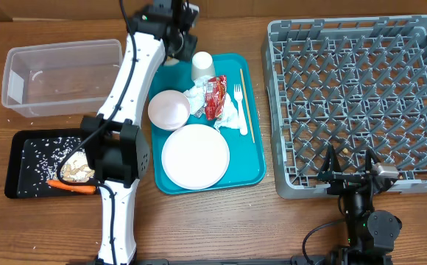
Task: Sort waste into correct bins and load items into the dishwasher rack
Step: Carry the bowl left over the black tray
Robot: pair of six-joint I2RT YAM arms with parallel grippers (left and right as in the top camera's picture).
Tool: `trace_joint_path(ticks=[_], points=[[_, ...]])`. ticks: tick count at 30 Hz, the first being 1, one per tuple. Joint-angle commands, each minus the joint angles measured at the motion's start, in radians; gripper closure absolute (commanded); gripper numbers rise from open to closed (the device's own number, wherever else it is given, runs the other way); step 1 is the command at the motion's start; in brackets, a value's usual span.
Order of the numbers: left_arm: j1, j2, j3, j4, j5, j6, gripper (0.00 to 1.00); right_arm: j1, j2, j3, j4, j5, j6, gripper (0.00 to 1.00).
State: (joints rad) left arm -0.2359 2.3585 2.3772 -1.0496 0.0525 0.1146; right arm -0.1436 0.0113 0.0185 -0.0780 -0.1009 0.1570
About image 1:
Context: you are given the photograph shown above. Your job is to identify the red snack wrapper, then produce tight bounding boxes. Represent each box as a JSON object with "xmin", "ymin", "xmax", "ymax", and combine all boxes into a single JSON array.
[{"xmin": 205, "ymin": 75, "xmax": 227, "ymax": 121}]

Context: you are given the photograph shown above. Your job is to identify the white paper cup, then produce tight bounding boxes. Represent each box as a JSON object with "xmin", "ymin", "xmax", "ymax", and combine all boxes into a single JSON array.
[{"xmin": 191, "ymin": 52, "xmax": 216, "ymax": 81}]

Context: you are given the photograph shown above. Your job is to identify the white round plate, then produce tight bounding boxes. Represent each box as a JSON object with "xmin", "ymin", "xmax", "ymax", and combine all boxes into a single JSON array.
[{"xmin": 161, "ymin": 124, "xmax": 230, "ymax": 190}]

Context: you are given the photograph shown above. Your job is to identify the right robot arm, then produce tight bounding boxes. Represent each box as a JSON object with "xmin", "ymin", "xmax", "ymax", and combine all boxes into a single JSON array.
[{"xmin": 317, "ymin": 145, "xmax": 402, "ymax": 264}]

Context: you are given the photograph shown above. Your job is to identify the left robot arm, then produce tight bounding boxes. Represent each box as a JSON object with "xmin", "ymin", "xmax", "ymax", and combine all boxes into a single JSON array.
[{"xmin": 81, "ymin": 1, "xmax": 200, "ymax": 264}]

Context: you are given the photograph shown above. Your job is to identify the white bowl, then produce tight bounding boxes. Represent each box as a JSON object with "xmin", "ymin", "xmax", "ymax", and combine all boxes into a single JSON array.
[
  {"xmin": 148, "ymin": 90, "xmax": 190, "ymax": 131},
  {"xmin": 163, "ymin": 56, "xmax": 180, "ymax": 66}
]

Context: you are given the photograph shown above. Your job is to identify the clear plastic bin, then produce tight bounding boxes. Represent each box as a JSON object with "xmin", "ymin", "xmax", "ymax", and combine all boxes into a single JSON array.
[{"xmin": 1, "ymin": 39, "xmax": 123, "ymax": 118}]

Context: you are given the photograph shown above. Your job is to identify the white napkin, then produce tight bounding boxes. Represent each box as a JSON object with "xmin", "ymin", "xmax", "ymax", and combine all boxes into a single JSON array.
[{"xmin": 183, "ymin": 76, "xmax": 239, "ymax": 131}]

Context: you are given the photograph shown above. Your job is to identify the wooden chopstick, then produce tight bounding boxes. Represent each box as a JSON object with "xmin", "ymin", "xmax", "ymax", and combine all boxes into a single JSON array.
[{"xmin": 239, "ymin": 68, "xmax": 255, "ymax": 144}]

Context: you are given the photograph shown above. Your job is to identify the teal serving tray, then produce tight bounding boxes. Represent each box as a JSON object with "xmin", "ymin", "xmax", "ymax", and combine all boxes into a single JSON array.
[{"xmin": 149, "ymin": 54, "xmax": 266, "ymax": 195}]

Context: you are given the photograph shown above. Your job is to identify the white plastic fork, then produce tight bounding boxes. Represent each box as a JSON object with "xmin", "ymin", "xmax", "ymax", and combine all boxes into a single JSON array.
[{"xmin": 234, "ymin": 84, "xmax": 247, "ymax": 135}]

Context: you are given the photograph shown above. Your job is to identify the rice and peanut pile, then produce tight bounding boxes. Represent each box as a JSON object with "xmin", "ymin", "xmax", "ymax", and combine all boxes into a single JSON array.
[{"xmin": 48, "ymin": 149, "xmax": 94, "ymax": 183}]

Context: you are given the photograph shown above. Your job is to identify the orange carrot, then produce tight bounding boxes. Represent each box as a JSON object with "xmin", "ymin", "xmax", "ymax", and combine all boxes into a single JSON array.
[{"xmin": 47, "ymin": 180, "xmax": 96, "ymax": 194}]

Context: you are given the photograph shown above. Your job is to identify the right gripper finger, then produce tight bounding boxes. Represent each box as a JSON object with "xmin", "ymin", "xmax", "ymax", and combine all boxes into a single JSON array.
[
  {"xmin": 320, "ymin": 144, "xmax": 342, "ymax": 173},
  {"xmin": 364, "ymin": 147, "xmax": 381, "ymax": 172}
]

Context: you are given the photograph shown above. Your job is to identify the black plastic tray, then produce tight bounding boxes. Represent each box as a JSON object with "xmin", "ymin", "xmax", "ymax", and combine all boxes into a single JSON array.
[{"xmin": 4, "ymin": 128, "xmax": 82, "ymax": 199}]

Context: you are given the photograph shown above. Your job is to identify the grey dishwasher rack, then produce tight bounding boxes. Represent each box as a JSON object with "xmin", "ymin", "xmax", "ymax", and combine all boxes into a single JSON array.
[{"xmin": 261, "ymin": 15, "xmax": 427, "ymax": 199}]

